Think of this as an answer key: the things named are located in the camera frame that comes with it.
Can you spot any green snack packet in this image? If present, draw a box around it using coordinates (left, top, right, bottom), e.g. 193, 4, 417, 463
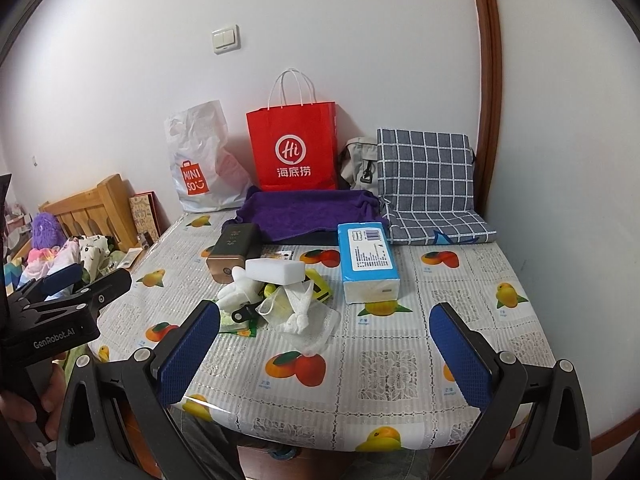
219, 311, 258, 337

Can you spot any white work glove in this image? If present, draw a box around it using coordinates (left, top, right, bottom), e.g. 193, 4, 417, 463
215, 266, 265, 314

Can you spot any clear plastic bag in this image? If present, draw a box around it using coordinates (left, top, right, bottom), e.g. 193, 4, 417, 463
257, 282, 341, 356

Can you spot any white foam sponge block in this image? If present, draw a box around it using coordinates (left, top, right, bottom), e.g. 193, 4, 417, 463
245, 258, 306, 286

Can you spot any fruit print sachet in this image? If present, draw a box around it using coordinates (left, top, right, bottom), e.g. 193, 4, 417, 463
260, 249, 292, 260

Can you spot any person's left hand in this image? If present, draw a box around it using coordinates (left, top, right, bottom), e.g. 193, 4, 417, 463
0, 363, 68, 442

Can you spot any floral bedding pile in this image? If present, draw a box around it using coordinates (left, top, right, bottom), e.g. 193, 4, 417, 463
3, 235, 128, 294

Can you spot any purple plush toy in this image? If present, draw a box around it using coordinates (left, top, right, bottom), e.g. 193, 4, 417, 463
32, 212, 66, 249

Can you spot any wooden bed headboard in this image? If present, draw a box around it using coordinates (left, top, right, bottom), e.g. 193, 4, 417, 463
39, 174, 138, 252

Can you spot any fruit print tablecloth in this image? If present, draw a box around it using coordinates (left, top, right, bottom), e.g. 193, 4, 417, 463
86, 208, 558, 453

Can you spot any blue tissue pack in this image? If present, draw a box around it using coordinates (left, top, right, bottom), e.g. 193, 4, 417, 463
337, 222, 400, 304

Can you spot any dark green rectangular box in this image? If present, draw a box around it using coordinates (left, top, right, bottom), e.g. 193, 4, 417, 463
203, 222, 262, 285

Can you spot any white Miniso plastic bag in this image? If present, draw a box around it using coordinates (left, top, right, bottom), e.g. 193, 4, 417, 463
164, 101, 252, 212

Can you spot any blue grid plaid cushion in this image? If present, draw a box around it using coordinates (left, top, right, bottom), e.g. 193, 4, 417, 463
378, 128, 497, 246

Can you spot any purple towel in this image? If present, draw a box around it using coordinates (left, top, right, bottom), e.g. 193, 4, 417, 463
222, 186, 388, 245

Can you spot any beige canvas backpack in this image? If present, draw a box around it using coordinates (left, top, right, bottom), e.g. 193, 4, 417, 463
338, 136, 378, 195

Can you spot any red Haidilao paper bag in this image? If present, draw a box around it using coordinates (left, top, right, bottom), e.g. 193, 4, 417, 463
246, 68, 338, 192

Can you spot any brown wooden door frame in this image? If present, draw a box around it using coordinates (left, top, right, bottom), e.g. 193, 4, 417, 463
474, 0, 503, 216

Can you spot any white light switch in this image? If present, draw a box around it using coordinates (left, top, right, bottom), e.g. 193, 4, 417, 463
212, 24, 241, 55

